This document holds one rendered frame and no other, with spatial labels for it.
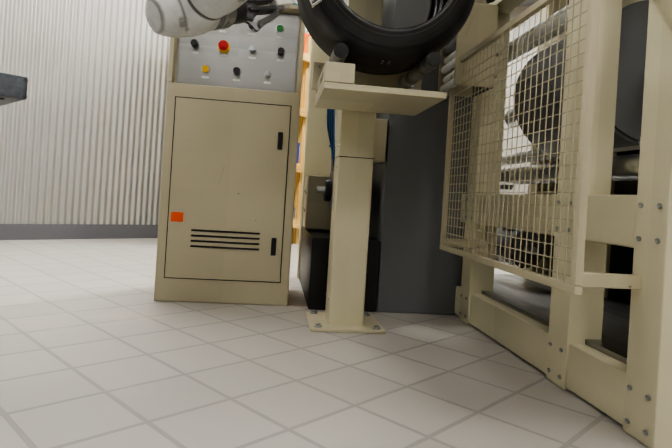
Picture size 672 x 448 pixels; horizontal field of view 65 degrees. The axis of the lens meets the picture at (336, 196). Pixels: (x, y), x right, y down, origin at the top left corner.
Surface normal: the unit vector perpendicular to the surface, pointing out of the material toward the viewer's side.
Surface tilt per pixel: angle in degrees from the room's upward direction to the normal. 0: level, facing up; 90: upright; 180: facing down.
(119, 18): 90
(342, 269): 90
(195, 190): 90
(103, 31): 90
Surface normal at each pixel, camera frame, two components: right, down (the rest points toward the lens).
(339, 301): 0.11, 0.00
